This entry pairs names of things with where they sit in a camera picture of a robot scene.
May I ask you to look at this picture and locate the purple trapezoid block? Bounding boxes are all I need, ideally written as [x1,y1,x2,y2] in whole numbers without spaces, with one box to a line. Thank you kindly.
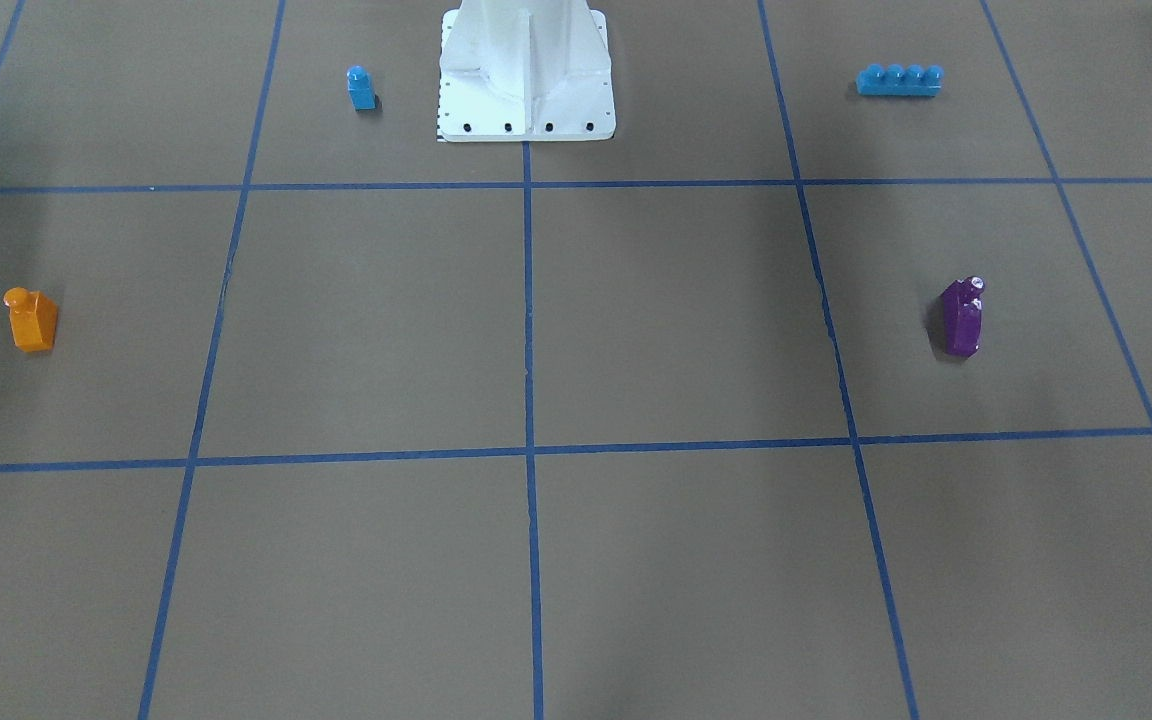
[940,275,986,357]

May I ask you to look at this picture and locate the orange trapezoid block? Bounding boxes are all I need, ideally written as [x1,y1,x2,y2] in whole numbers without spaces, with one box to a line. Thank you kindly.
[3,287,59,354]

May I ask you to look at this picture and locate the small blue block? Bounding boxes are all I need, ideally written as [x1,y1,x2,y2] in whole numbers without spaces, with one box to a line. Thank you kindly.
[346,65,378,111]

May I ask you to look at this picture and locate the long blue studded brick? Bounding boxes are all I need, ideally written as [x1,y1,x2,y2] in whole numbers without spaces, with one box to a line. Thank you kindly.
[855,63,945,97]

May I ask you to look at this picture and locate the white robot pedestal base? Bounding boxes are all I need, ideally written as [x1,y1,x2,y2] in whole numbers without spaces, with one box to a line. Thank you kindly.
[435,1,617,143]

